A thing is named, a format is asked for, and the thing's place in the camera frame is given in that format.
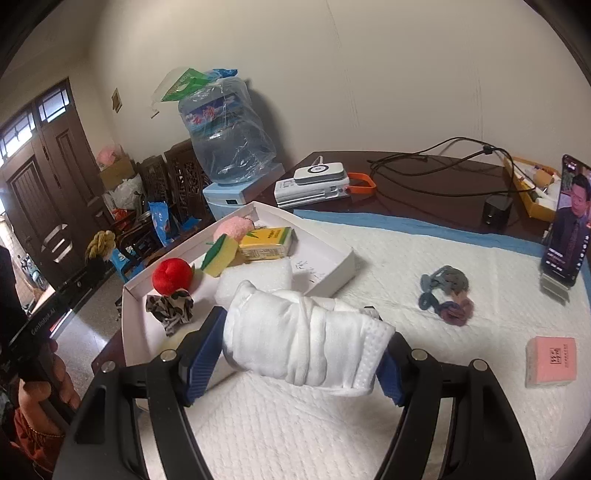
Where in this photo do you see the white power bank stack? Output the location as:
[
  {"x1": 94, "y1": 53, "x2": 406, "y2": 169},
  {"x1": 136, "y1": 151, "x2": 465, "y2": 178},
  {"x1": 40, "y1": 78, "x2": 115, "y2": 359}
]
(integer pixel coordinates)
[{"x1": 273, "y1": 176, "x2": 349, "y2": 209}]

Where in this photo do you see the green snack bag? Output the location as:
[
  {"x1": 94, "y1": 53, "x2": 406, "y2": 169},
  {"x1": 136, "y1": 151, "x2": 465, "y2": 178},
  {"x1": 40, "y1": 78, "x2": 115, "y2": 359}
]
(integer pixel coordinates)
[{"x1": 151, "y1": 67, "x2": 238, "y2": 104}]

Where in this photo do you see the white wireless charger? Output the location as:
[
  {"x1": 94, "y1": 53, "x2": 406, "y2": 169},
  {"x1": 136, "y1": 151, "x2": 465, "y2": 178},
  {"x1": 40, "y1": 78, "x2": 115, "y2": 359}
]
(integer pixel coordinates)
[{"x1": 294, "y1": 162, "x2": 346, "y2": 185}]

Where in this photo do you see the pink fluffy pompom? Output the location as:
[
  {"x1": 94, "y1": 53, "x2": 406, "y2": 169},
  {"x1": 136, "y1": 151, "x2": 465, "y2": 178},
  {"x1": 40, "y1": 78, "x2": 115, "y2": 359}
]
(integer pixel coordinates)
[{"x1": 213, "y1": 216, "x2": 254, "y2": 243}]

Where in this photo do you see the person's left hand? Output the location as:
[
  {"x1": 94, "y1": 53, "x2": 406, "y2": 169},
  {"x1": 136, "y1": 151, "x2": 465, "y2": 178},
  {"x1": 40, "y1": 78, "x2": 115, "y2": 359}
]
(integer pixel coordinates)
[{"x1": 19, "y1": 339, "x2": 80, "y2": 422}]

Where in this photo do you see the leopard print scrunchie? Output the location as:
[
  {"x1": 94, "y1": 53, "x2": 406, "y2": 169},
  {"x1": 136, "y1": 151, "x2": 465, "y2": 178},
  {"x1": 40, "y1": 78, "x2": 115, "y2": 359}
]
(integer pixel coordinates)
[{"x1": 145, "y1": 289, "x2": 194, "y2": 337}]

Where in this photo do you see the blue pet food bag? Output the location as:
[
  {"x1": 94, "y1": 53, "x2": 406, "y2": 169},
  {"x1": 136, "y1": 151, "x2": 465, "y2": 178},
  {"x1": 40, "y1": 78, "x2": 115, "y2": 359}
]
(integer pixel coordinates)
[{"x1": 148, "y1": 202, "x2": 171, "y2": 247}]

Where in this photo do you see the yellow tissue pack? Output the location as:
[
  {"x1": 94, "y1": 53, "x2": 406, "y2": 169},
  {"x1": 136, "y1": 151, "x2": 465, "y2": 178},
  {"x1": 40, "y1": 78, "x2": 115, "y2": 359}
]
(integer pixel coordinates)
[{"x1": 238, "y1": 227, "x2": 294, "y2": 261}]

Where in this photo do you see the white cloth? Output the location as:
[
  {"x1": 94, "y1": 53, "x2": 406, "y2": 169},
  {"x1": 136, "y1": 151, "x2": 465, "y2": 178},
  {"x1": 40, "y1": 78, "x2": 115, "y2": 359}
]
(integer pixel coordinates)
[{"x1": 222, "y1": 281, "x2": 396, "y2": 397}]

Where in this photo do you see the pink sponge block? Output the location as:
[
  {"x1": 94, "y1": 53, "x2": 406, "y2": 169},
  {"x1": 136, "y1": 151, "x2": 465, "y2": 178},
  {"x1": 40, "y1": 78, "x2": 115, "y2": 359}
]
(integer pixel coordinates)
[{"x1": 525, "y1": 336, "x2": 577, "y2": 388}]

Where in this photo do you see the blue purple braided scrunchie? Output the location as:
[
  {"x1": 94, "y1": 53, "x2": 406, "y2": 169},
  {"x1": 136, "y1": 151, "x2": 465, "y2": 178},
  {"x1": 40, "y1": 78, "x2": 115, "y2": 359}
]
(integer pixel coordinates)
[{"x1": 418, "y1": 265, "x2": 475, "y2": 327}]

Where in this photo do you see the green yellow scrub sponge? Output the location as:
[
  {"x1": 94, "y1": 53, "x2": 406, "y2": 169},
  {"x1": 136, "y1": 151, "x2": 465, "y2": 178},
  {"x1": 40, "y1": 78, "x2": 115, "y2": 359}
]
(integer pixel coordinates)
[{"x1": 200, "y1": 234, "x2": 238, "y2": 278}]

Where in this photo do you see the dark carved wooden chair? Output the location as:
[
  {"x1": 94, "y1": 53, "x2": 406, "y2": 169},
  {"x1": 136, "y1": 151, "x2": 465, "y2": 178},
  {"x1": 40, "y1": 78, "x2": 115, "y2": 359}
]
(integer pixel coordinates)
[{"x1": 113, "y1": 140, "x2": 213, "y2": 266}]

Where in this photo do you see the smartphone on stand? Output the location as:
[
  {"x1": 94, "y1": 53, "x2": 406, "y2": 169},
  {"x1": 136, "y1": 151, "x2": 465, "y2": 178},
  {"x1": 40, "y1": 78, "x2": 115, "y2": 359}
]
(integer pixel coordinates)
[{"x1": 540, "y1": 154, "x2": 590, "y2": 304}]

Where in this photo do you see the white foam sponge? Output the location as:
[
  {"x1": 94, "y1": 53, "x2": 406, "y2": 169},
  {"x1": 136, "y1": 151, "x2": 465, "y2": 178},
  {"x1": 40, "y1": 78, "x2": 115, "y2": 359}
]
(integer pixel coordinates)
[{"x1": 214, "y1": 258, "x2": 293, "y2": 308}]

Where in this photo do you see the white cardboard tray box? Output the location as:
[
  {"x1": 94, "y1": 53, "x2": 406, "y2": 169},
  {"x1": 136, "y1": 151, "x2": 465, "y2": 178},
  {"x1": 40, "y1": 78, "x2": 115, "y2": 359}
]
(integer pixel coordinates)
[{"x1": 121, "y1": 202, "x2": 356, "y2": 366}]

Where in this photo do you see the orange strap loop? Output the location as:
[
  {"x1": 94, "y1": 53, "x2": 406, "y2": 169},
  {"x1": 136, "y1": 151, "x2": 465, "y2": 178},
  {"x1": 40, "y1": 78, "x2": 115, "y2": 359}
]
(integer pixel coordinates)
[{"x1": 346, "y1": 172, "x2": 377, "y2": 196}]

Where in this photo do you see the yellow cardboard box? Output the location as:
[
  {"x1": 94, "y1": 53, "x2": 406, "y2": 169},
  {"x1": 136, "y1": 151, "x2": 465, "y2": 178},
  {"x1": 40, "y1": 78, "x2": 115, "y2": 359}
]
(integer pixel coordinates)
[{"x1": 503, "y1": 157, "x2": 561, "y2": 223}]

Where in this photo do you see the light blue water dispenser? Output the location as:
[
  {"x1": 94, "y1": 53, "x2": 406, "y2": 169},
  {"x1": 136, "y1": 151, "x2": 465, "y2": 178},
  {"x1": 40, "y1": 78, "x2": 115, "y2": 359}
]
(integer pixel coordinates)
[{"x1": 202, "y1": 162, "x2": 286, "y2": 220}]

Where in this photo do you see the white quilted table pad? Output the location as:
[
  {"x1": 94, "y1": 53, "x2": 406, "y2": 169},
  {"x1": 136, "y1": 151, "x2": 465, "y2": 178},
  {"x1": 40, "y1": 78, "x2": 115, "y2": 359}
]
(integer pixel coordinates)
[{"x1": 138, "y1": 209, "x2": 591, "y2": 480}]

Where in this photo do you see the red plush apple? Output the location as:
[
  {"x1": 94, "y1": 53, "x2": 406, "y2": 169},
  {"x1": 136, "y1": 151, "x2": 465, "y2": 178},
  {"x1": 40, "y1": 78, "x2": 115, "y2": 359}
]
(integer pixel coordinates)
[{"x1": 151, "y1": 258, "x2": 193, "y2": 296}]

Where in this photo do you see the blue water jug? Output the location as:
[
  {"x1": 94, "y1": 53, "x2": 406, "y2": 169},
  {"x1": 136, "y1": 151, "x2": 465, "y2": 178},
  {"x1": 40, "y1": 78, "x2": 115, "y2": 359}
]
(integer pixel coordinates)
[{"x1": 178, "y1": 77, "x2": 276, "y2": 185}]

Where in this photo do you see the black cable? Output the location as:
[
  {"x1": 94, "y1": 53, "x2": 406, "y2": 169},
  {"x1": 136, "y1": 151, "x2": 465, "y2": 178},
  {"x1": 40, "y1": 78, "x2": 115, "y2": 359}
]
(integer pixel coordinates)
[{"x1": 366, "y1": 136, "x2": 537, "y2": 199}]

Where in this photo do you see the black power adapter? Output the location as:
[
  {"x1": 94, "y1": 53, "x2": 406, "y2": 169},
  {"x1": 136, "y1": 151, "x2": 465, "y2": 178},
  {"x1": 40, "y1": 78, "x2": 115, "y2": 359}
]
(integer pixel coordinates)
[{"x1": 482, "y1": 194, "x2": 513, "y2": 230}]

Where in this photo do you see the brown wooden door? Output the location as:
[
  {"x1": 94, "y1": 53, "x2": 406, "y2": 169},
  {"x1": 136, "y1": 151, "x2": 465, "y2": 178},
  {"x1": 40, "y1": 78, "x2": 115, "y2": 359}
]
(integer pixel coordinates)
[{"x1": 1, "y1": 79, "x2": 112, "y2": 288}]

